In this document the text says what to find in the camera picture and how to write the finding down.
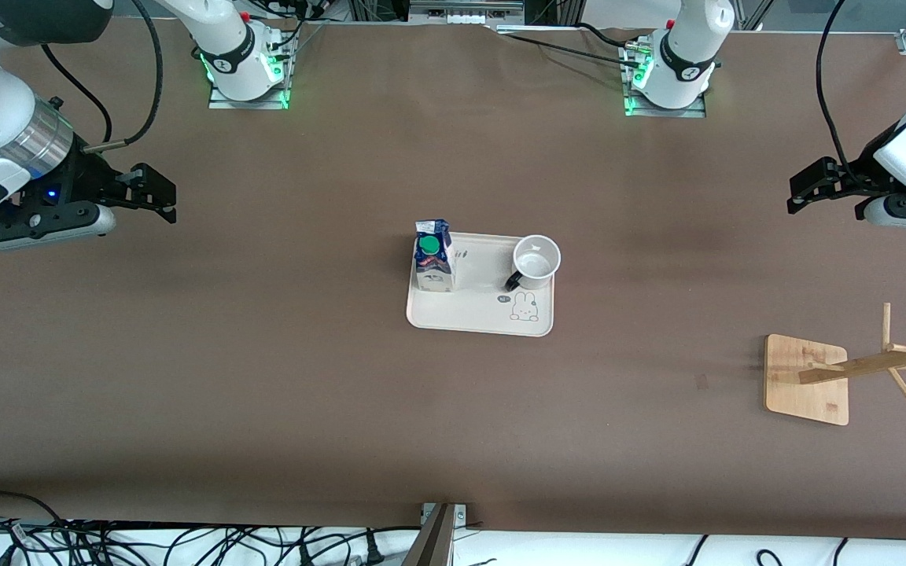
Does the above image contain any white cup black handle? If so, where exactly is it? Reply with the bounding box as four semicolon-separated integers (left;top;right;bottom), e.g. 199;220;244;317
504;234;562;293

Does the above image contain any blue white milk carton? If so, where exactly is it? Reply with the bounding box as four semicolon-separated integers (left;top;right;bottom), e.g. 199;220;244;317
412;219;455;294

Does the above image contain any wooden cup rack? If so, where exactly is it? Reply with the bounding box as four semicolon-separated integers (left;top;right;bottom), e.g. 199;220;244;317
764;303;906;427

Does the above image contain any cream rabbit print tray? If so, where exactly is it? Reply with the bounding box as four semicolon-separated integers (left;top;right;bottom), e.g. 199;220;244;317
406;231;556;338

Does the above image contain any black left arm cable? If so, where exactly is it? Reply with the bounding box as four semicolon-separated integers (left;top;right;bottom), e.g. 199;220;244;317
815;0;864;188

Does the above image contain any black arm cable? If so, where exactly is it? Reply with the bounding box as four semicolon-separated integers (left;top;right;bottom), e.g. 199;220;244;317
39;0;165;155
815;0;864;188

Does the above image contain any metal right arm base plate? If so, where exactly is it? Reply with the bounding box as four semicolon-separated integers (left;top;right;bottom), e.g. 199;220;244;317
208;35;291;110

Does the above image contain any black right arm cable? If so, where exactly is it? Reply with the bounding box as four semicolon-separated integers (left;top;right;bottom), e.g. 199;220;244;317
39;0;165;155

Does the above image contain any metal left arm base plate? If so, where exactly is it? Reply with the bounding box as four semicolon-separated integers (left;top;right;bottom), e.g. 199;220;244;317
623;43;708;119

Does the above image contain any black cable on table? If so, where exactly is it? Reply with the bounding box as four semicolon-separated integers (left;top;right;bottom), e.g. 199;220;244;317
498;31;644;70

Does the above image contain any black cable tangle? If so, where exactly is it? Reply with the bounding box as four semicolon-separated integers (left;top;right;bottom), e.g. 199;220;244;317
0;491;422;566

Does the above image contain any aluminium frame rail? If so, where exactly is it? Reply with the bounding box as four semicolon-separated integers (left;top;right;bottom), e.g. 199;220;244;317
406;0;526;26

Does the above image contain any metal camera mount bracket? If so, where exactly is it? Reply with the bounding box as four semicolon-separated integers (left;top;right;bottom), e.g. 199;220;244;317
402;503;471;566

